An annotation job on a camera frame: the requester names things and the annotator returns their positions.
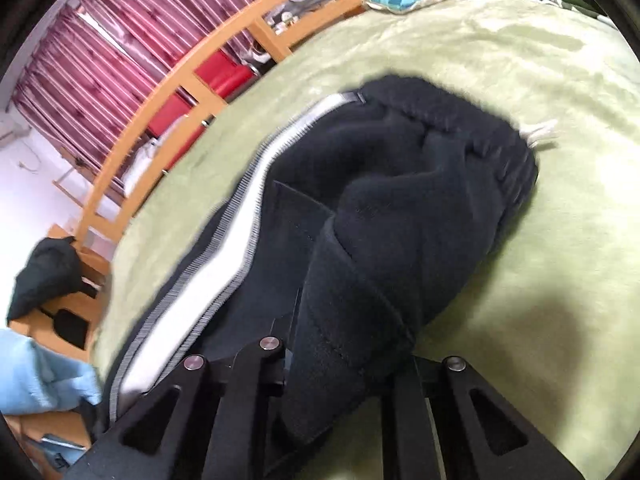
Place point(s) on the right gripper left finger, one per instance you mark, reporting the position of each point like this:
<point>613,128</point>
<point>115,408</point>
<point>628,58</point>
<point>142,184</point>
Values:
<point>204,420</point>

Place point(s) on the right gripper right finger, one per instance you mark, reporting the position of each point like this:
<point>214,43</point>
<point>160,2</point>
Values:
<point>442,420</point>

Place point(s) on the black pants with white stripe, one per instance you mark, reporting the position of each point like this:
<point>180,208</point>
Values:
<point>363,218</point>

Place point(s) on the green bed blanket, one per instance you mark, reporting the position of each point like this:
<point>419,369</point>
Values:
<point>550,318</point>

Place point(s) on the light blue towel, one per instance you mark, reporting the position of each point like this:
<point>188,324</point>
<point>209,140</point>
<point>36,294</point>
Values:
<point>37,380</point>

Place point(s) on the black cloth on cabinet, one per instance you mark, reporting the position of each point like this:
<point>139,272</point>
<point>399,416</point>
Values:
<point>53,270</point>

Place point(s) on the red chair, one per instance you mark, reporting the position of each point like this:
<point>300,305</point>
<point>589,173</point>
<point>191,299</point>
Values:
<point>223,75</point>

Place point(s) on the red striped curtain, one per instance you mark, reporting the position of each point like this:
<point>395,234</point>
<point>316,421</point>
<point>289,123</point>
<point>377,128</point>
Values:
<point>98,62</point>

